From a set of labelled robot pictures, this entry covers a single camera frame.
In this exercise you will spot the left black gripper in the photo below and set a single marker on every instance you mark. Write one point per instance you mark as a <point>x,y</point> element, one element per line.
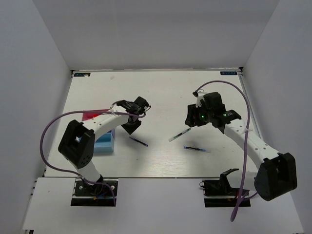
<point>130,129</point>

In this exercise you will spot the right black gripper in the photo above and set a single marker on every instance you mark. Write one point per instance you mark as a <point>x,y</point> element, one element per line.
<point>192,111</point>

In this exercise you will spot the purple ink pen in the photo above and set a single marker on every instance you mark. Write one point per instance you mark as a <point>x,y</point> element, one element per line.
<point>138,141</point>

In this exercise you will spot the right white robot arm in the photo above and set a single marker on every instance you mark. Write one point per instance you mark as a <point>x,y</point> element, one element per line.
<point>276,172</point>

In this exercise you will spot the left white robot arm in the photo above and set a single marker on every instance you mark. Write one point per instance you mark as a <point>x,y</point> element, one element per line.
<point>77,143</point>

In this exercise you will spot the green ink clear pen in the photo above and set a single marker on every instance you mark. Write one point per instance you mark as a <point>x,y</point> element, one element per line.
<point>178,135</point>

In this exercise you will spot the pink blue tiered organizer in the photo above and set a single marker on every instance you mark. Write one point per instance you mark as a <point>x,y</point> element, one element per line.
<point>104,143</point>

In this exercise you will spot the blue ink pen right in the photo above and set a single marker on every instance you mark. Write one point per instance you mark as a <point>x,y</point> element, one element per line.
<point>197,149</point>

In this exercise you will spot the right table corner label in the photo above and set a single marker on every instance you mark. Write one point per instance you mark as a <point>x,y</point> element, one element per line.
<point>228,73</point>

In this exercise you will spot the table corner label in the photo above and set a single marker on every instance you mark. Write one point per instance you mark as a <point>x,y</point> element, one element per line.
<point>82,74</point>
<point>228,73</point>

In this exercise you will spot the left table corner label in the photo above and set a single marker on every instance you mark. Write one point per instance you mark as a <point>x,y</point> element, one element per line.
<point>82,74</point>

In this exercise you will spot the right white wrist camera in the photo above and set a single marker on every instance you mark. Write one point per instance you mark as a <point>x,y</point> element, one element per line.
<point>199,96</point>

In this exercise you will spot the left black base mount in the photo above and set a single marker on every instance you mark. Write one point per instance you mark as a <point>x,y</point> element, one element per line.
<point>94,195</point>

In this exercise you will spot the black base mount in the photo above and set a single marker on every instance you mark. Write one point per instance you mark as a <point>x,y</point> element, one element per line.
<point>218,193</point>
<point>94,195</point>

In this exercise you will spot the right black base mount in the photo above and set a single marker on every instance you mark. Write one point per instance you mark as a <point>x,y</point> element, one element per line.
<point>218,193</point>

